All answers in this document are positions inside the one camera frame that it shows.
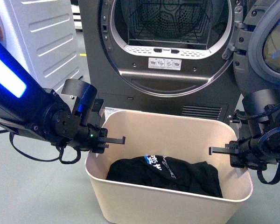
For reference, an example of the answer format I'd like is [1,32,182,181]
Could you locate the black printed garment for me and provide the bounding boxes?
[106,155,223,198]

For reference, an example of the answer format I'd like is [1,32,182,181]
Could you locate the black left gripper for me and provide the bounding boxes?
[78,124,126,154]

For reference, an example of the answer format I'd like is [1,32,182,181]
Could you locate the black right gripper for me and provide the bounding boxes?
[209,137,259,168]

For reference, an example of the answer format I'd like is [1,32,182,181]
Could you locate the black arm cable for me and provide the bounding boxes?
[0,129,82,164]
[256,158,280,185]

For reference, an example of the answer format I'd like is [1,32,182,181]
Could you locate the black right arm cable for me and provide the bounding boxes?
[256,158,280,185]

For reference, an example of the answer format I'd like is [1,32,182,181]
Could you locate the beige plastic laundry hamper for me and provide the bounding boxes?
[85,111,253,224]

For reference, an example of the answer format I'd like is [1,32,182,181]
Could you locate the dark grey tumble dryer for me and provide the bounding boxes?
[78,0,245,124]

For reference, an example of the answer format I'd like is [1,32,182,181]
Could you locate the white washing machine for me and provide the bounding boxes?
[0,0,82,93]

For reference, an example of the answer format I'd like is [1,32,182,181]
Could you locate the black wire drying rack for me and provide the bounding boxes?
[121,0,213,49]

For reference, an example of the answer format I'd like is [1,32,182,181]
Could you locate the grey round dryer door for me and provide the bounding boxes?
[233,0,280,98]

